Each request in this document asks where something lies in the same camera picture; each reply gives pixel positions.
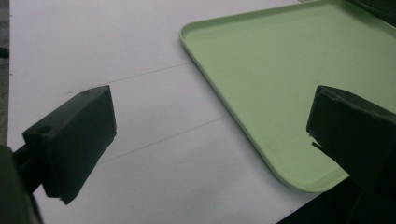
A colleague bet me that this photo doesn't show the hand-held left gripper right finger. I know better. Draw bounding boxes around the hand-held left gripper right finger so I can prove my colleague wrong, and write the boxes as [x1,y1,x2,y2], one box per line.
[305,85,396,197]

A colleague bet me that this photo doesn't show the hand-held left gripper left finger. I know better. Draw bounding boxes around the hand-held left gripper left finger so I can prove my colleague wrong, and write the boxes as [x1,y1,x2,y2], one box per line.
[12,84,118,205]

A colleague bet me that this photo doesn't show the light green plastic tray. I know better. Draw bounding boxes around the light green plastic tray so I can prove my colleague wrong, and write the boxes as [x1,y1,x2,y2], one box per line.
[178,0,396,193]

